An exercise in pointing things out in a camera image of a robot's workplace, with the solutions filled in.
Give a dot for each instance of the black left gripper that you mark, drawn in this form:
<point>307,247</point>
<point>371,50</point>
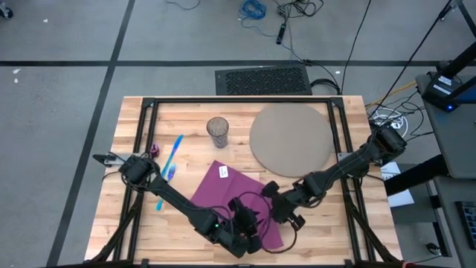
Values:
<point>247,223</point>

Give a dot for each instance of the black diagonal beam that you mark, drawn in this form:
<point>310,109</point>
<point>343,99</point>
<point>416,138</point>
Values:
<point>416,175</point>

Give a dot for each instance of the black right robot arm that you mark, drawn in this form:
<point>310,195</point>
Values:
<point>346,164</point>

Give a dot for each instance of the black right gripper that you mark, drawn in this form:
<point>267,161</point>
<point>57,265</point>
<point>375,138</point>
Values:
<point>284,208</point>

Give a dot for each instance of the round beige woven placemat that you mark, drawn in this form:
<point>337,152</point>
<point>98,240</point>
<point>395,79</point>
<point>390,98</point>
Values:
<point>290,139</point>

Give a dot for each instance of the clear faceted glass tumbler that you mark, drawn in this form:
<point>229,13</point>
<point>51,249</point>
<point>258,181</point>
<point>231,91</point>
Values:
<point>218,130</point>

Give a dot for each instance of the iridescent purple spoon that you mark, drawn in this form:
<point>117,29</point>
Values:
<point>154,150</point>

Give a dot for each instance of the white paper sheet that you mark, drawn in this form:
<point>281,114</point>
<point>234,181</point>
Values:
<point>399,197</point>

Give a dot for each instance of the black caster wheel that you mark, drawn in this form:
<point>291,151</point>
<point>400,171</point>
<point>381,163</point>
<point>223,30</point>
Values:
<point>5,13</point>

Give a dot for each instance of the black computer mouse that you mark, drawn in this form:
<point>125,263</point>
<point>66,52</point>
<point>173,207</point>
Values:
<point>433,248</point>

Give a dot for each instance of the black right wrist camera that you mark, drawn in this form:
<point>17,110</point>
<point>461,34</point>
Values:
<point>270,189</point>

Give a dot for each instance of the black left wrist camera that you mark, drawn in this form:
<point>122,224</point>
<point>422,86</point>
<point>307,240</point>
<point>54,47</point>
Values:
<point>237,205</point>

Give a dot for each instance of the purple cloth napkin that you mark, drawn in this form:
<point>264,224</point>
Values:
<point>215,190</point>

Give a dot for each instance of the black keyboard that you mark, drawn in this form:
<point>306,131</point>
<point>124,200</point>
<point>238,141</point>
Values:
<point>469,223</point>

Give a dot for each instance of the grey desk with keyboard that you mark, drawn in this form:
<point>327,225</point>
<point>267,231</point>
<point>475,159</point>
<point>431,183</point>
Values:
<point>446,223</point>

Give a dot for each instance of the black aluminium table frame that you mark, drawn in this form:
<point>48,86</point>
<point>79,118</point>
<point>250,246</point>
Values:
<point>241,99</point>

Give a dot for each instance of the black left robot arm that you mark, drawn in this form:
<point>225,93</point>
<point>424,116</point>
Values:
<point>178,201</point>

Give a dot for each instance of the black overhead beam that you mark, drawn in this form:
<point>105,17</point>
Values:
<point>465,57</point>

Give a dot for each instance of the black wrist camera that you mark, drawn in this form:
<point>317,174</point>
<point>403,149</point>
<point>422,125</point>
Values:
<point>237,205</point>
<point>270,189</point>

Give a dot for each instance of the black perforated computer case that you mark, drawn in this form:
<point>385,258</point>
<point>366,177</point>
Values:
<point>264,80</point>

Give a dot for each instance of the grey side desk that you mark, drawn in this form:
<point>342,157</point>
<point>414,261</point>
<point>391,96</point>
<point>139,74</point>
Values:
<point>457,141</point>

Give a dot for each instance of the iridescent blue fork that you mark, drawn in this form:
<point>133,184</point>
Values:
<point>171,173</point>

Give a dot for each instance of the black box with blue light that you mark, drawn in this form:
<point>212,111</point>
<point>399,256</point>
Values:
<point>440,87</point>

